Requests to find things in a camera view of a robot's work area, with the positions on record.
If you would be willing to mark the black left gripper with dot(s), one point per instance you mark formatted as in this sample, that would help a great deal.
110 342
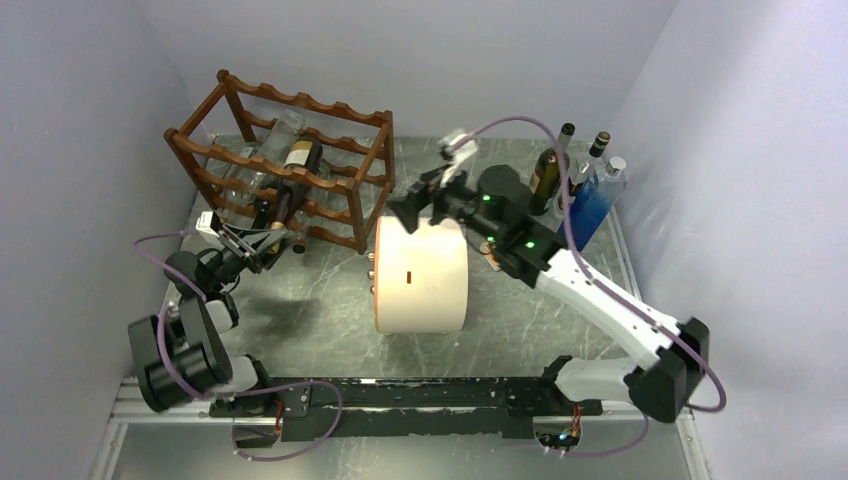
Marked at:
262 243

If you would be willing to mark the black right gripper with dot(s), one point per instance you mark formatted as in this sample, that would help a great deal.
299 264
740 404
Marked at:
408 208

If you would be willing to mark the dark green wine bottle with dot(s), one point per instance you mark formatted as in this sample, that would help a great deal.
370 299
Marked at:
545 182

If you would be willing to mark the clear glass liquor bottle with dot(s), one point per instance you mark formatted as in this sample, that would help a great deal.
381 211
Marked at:
579 161

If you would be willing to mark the blue boxed bottle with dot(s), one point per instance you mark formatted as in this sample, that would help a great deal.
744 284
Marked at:
595 197

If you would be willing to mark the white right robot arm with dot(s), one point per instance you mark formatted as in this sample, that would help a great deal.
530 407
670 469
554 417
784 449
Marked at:
666 358

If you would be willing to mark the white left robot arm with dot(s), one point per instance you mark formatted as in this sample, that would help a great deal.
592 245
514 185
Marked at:
178 354

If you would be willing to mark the clear empty glass bottle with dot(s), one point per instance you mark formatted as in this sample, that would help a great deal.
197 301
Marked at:
274 149

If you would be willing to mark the brown wooden wine rack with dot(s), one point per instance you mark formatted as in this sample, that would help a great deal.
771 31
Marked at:
365 187

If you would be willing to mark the orange patterned small card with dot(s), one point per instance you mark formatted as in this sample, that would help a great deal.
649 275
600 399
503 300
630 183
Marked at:
486 250

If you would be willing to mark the white cylindrical container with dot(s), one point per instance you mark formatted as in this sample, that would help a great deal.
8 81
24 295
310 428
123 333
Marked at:
421 279

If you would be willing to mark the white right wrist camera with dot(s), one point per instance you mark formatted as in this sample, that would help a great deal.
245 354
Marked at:
455 148

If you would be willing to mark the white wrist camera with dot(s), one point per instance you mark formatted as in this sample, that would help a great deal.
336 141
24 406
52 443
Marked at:
207 225
455 148

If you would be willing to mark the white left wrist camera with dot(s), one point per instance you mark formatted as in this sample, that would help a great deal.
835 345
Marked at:
207 225

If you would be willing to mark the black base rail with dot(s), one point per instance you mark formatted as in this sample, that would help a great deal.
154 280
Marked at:
358 407

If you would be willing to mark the aluminium frame rail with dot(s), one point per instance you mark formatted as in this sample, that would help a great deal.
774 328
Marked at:
560 435

